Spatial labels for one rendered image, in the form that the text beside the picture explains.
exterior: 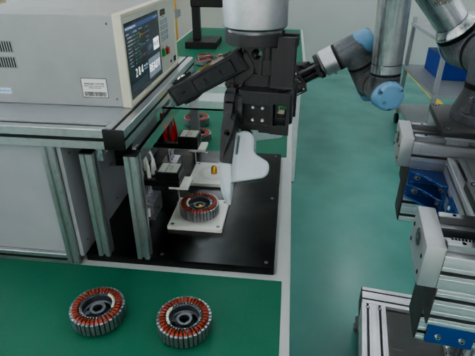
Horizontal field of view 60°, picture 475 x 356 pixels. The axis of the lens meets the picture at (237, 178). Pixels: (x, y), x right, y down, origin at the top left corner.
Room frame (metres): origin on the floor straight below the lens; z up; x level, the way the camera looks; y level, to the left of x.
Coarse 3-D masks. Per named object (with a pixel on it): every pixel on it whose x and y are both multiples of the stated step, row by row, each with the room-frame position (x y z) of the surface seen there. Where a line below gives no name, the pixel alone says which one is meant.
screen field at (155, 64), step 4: (156, 56) 1.14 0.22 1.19; (148, 60) 1.07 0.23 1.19; (152, 60) 1.10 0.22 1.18; (156, 60) 1.14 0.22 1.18; (148, 64) 1.07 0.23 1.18; (152, 64) 1.10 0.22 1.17; (156, 64) 1.13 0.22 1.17; (160, 64) 1.17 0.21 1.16; (152, 68) 1.10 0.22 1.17; (156, 68) 1.13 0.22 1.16; (160, 68) 1.17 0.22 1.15; (152, 72) 1.09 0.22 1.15; (156, 72) 1.13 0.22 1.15; (152, 76) 1.09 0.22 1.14
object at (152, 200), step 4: (156, 192) 1.03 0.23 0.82; (160, 192) 1.04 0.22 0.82; (152, 196) 1.01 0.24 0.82; (156, 196) 1.01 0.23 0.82; (160, 196) 1.03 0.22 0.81; (148, 200) 0.99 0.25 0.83; (152, 200) 0.99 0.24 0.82; (156, 200) 0.99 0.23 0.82; (160, 200) 1.03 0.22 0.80; (148, 204) 0.97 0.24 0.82; (152, 204) 0.97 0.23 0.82; (156, 204) 0.99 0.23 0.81; (160, 204) 1.03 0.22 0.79; (152, 208) 0.97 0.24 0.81; (156, 208) 0.99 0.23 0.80; (160, 208) 1.02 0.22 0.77; (152, 212) 0.97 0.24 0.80; (156, 212) 0.98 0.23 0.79; (152, 216) 0.97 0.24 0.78; (156, 216) 0.98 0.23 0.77
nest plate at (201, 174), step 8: (200, 168) 1.26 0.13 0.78; (208, 168) 1.26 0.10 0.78; (192, 176) 1.21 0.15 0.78; (200, 176) 1.21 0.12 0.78; (208, 176) 1.21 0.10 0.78; (216, 176) 1.21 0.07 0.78; (192, 184) 1.16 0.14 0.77; (200, 184) 1.16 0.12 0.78; (208, 184) 1.16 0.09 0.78; (216, 184) 1.15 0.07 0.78
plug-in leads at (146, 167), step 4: (136, 144) 1.01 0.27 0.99; (132, 148) 0.99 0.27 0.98; (148, 152) 1.00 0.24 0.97; (152, 156) 1.00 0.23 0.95; (144, 160) 1.02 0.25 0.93; (152, 160) 1.00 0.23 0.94; (144, 164) 1.02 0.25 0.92; (152, 164) 1.00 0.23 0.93; (144, 168) 1.02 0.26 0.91; (148, 168) 0.97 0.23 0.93; (152, 168) 1.00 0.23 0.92; (144, 172) 1.01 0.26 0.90; (148, 172) 0.97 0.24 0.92; (152, 172) 1.00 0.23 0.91; (148, 176) 0.98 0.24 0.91
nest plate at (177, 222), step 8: (224, 200) 1.06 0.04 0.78; (176, 208) 1.01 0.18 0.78; (224, 208) 1.01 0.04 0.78; (176, 216) 0.97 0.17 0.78; (216, 216) 0.97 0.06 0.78; (224, 216) 0.97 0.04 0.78; (168, 224) 0.93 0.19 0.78; (176, 224) 0.93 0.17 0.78; (184, 224) 0.93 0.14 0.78; (192, 224) 0.93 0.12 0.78; (200, 224) 0.93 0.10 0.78; (208, 224) 0.93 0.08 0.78; (216, 224) 0.93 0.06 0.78; (216, 232) 0.91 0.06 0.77
